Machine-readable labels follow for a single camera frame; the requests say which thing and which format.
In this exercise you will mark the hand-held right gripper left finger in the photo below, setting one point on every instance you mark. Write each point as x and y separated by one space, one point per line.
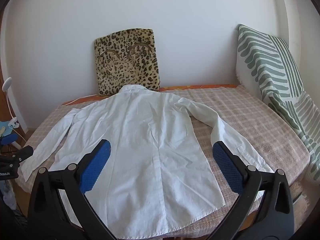
96 166

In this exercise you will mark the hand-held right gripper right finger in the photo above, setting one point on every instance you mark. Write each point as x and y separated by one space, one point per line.
227 167

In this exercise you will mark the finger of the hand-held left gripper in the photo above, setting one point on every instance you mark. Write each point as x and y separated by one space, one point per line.
25 152
10 138

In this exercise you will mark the white long-sleeved shirt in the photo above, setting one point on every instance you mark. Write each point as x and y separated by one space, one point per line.
150 135

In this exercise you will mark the person's left hand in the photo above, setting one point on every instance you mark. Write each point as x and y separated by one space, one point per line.
7 195

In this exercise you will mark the light blue paper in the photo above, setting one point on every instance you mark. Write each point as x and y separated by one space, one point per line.
3 127

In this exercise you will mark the pink plaid bed cover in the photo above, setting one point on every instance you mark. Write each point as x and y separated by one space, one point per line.
237 120

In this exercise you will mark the white clip lamp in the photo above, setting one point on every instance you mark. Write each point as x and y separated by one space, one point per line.
7 83

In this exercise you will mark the orange bed sheet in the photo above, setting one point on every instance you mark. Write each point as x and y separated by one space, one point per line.
200 87

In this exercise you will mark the leopard print cushion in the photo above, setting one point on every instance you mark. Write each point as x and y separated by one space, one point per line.
125 60

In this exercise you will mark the green striped white pillow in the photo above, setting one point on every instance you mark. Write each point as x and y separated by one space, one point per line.
265 60

